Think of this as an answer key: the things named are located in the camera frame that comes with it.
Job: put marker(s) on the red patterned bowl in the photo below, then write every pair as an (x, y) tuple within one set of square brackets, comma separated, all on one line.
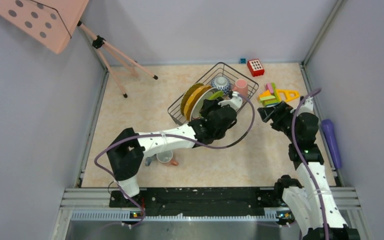
[(221, 83)]

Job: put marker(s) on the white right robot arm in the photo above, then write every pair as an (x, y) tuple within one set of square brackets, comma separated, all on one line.
[(309, 196)]

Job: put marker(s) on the grey white mug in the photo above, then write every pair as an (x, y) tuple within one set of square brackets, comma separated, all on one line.
[(149, 160)]

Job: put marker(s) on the pink tripod stand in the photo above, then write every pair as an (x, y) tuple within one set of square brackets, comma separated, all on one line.
[(99, 43)]

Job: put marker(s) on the small pink mug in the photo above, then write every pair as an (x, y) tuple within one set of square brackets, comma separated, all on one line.
[(167, 157)]

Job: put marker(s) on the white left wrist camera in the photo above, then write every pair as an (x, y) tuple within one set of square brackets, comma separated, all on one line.
[(235, 102)]

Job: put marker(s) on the grey wire dish rack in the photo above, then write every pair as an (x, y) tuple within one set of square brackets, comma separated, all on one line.
[(219, 69)]

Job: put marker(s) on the large pink mug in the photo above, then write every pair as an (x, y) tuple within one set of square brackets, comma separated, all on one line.
[(241, 86)]

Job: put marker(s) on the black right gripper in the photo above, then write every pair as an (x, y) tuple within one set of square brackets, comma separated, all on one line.
[(277, 113)]

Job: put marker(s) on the purple handle tool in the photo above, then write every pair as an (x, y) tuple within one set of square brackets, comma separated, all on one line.
[(328, 129)]

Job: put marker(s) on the red toy block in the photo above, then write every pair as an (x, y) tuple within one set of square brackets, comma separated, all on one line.
[(255, 67)]

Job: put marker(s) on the colourful toy block stack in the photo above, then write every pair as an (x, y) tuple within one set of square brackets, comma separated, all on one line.
[(269, 97)]

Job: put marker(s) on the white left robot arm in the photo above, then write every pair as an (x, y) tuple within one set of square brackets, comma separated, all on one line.
[(130, 147)]

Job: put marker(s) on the yellow polka dot plate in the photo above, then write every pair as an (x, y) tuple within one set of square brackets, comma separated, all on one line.
[(193, 99)]

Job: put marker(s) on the white plate teal rim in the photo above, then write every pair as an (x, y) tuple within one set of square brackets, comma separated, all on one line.
[(195, 113)]

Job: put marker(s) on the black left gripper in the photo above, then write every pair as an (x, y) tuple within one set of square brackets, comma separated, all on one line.
[(208, 105)]

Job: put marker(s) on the yellow triangle toy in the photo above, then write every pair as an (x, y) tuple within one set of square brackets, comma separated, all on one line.
[(286, 95)]

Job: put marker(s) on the pink dotted board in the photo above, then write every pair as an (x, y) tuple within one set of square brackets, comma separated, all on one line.
[(51, 22)]

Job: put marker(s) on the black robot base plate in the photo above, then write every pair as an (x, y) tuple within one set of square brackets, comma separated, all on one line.
[(208, 201)]

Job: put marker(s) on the lime green plate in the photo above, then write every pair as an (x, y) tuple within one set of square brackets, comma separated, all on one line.
[(214, 96)]

